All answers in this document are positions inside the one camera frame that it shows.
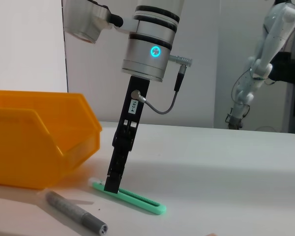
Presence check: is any yellow plastic storage bin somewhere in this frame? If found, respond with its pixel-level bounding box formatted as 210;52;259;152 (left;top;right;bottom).
0;89;103;190

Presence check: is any right gripper cable with plug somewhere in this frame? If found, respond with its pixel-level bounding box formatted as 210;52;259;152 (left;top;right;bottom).
130;55;194;115

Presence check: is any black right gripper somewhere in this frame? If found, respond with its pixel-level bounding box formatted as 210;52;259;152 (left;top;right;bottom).
104;76;151;194

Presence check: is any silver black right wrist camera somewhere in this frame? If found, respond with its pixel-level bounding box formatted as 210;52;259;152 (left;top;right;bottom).
63;0;125;44

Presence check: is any black background equipment box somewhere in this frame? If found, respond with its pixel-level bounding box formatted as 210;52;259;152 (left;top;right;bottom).
267;51;295;86

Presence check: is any mint green utility knife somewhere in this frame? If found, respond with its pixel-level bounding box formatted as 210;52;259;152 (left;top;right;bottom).
88;177;167;216

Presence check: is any grey marker pen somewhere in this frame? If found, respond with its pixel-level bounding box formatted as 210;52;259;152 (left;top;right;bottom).
44;190;108;234

